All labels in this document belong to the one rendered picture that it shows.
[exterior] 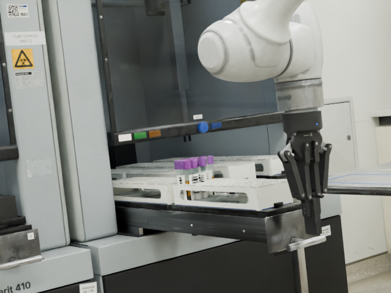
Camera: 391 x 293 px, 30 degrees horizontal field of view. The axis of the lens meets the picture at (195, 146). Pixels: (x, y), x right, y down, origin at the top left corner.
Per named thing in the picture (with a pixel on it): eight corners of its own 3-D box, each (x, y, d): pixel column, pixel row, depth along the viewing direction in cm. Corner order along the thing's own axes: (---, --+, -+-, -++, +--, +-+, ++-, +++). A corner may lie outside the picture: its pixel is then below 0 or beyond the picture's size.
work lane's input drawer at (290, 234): (96, 230, 197) (92, 197, 196) (139, 221, 205) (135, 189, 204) (284, 256, 138) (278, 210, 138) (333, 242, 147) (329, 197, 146)
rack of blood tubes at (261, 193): (174, 210, 169) (170, 183, 169) (208, 203, 175) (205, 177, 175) (259, 217, 145) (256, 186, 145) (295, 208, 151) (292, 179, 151)
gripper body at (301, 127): (302, 110, 145) (307, 156, 146) (271, 114, 140) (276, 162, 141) (330, 107, 139) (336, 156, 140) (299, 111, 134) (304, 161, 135)
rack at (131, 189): (106, 204, 195) (103, 182, 194) (137, 199, 201) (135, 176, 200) (169, 210, 171) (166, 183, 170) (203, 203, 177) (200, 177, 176)
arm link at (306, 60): (292, 82, 147) (249, 86, 138) (284, 4, 146) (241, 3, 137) (337, 76, 139) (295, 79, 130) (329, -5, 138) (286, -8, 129)
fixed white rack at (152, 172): (127, 194, 215) (124, 173, 215) (155, 189, 221) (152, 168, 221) (186, 197, 191) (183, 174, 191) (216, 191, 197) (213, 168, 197)
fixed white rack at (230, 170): (169, 186, 224) (167, 166, 224) (195, 181, 230) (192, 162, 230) (230, 188, 200) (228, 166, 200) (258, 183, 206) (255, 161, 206)
